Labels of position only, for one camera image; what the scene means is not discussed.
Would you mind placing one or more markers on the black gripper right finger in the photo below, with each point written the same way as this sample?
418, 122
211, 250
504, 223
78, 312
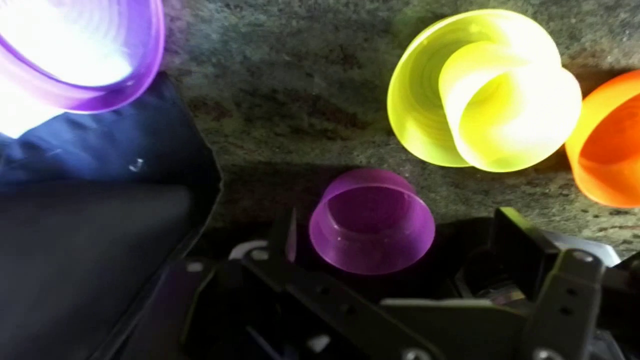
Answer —
560, 306

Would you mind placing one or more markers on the orange plastic bowl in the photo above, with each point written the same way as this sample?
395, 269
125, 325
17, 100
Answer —
610, 146

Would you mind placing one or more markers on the green plastic cup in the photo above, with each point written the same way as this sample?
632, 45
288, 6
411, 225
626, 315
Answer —
512, 112

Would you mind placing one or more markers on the green plastic bowl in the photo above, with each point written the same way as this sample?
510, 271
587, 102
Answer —
417, 100

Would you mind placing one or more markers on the black curtain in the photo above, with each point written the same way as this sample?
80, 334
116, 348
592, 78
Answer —
101, 200

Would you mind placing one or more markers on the purple plastic plate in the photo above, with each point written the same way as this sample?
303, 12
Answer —
80, 53

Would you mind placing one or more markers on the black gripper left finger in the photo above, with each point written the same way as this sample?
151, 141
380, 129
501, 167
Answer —
300, 312

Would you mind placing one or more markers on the purple plastic bowl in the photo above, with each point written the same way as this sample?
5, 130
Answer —
370, 230

